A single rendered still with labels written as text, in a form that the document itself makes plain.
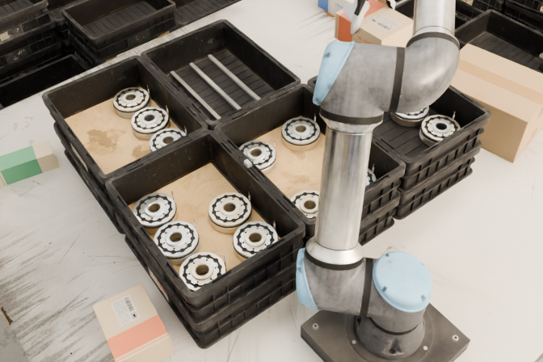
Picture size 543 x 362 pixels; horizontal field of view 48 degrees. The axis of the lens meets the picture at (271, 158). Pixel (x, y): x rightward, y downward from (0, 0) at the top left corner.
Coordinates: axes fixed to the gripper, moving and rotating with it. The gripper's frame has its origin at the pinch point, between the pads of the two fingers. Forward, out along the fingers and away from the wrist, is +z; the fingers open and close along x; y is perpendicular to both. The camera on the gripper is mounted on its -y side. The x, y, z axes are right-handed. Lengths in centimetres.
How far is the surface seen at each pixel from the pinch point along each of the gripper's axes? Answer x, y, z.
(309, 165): 27.9, -6.9, 26.9
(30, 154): 80, 53, 34
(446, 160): 0.9, -29.4, 25.9
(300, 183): 33.7, -10.3, 26.9
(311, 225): 46, -27, 17
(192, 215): 60, -1, 27
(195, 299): 75, -26, 18
